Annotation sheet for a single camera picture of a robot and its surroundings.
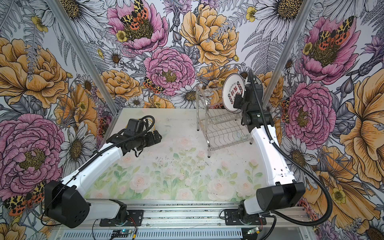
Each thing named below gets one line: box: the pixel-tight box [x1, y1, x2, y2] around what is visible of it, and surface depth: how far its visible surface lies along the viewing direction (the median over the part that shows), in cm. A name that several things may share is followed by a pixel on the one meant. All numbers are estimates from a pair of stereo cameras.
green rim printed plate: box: [222, 73, 245, 114], surface depth 83 cm
